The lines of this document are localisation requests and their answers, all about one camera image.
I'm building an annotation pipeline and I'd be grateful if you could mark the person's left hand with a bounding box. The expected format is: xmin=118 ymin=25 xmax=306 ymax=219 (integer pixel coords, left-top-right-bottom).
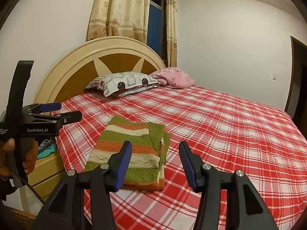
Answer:
xmin=0 ymin=138 xmax=39 ymax=176

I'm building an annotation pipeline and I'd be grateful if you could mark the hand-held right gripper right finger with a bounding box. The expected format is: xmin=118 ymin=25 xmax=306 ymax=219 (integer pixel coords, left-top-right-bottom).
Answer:
xmin=179 ymin=141 xmax=280 ymax=230

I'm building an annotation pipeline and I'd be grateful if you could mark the wide beige floral curtain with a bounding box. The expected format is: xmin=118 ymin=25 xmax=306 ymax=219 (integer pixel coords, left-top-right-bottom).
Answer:
xmin=86 ymin=0 xmax=152 ymax=47

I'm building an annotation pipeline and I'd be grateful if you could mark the black cable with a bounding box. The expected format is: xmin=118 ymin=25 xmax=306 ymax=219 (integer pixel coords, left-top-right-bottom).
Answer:
xmin=11 ymin=170 xmax=45 ymax=204

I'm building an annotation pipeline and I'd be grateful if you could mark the green striped knit sweater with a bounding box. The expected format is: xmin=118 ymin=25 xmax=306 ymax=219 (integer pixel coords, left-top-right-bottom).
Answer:
xmin=84 ymin=116 xmax=171 ymax=191

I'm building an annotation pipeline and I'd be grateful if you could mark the light blue cloth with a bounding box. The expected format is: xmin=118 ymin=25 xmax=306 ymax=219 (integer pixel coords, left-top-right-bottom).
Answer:
xmin=37 ymin=138 xmax=57 ymax=159

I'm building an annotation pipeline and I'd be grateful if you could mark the cream and brown headboard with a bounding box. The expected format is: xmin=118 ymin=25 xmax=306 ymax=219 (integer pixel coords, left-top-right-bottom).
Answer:
xmin=34 ymin=36 xmax=167 ymax=115

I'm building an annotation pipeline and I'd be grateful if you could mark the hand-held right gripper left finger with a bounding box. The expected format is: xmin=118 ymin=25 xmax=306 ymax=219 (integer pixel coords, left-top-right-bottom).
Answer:
xmin=35 ymin=140 xmax=133 ymax=230

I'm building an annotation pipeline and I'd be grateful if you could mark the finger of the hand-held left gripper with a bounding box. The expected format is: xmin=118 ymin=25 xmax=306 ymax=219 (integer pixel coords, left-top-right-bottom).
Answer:
xmin=27 ymin=110 xmax=83 ymax=125
xmin=24 ymin=102 xmax=63 ymax=113

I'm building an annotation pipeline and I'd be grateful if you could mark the red plaid bed sheet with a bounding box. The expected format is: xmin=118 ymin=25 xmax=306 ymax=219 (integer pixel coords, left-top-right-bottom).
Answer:
xmin=49 ymin=85 xmax=307 ymax=230

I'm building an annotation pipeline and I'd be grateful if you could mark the wicker basket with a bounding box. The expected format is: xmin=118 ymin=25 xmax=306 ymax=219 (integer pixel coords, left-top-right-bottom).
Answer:
xmin=5 ymin=206 xmax=36 ymax=221

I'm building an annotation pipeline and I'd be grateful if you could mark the dark wooden door frame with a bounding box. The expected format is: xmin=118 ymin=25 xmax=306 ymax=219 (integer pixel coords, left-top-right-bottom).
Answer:
xmin=284 ymin=35 xmax=307 ymax=125

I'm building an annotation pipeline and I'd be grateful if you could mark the dark framed window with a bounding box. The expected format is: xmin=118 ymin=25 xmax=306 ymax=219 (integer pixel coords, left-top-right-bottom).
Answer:
xmin=146 ymin=0 xmax=168 ymax=61

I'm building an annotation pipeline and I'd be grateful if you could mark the pink floral pillow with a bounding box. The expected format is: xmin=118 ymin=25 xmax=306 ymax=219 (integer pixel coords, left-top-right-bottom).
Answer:
xmin=149 ymin=67 xmax=197 ymax=89

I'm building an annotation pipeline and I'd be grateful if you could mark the narrow beige floral curtain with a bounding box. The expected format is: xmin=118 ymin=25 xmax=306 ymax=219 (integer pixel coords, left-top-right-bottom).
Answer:
xmin=165 ymin=0 xmax=178 ymax=68

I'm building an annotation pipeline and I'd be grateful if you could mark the cream nightstand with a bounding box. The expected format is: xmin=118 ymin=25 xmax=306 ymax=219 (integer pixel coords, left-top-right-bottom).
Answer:
xmin=19 ymin=152 xmax=65 ymax=206

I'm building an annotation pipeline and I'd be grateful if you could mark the patterned white pillow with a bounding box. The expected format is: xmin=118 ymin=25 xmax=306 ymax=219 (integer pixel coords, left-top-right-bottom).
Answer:
xmin=85 ymin=71 xmax=161 ymax=98

